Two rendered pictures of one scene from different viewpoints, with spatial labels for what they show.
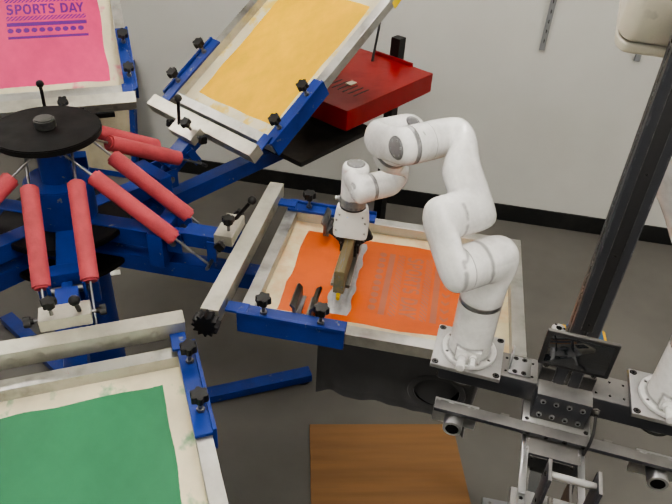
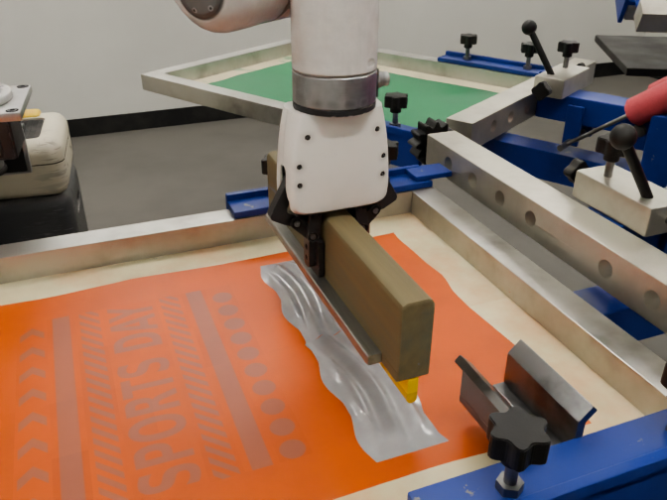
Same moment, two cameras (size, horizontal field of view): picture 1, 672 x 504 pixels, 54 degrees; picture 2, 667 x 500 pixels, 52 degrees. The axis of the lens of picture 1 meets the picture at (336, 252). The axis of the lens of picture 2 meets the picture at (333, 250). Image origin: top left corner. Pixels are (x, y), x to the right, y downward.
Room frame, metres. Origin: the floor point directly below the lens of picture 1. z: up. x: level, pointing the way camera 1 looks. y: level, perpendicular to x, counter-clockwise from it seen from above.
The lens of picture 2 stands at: (2.11, -0.34, 1.39)
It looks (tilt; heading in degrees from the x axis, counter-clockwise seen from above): 28 degrees down; 150
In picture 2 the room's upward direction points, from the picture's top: straight up
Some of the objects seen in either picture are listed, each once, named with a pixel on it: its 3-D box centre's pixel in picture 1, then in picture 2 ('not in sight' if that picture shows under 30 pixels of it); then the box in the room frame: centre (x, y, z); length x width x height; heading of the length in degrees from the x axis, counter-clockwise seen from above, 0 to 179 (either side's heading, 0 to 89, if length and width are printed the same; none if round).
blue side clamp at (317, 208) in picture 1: (331, 217); (592, 482); (1.88, 0.02, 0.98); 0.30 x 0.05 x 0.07; 81
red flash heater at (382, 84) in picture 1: (351, 85); not in sight; (2.84, -0.02, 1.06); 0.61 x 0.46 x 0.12; 141
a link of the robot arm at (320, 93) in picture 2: (350, 199); (341, 82); (1.59, -0.03, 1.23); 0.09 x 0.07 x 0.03; 81
